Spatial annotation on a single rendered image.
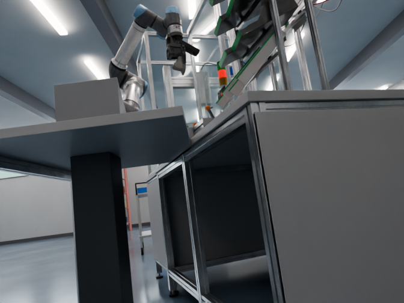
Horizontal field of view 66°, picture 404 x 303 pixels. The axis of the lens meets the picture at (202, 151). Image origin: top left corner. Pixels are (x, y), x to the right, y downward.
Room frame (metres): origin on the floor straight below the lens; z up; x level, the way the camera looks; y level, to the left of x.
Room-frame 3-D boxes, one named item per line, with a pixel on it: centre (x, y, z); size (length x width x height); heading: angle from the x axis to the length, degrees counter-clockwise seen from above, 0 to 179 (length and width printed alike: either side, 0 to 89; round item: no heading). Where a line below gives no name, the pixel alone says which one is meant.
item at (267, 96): (1.72, -0.56, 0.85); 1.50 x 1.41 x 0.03; 19
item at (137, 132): (1.28, 0.39, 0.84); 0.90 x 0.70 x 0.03; 1
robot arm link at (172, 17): (1.46, 0.06, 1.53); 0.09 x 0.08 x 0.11; 31
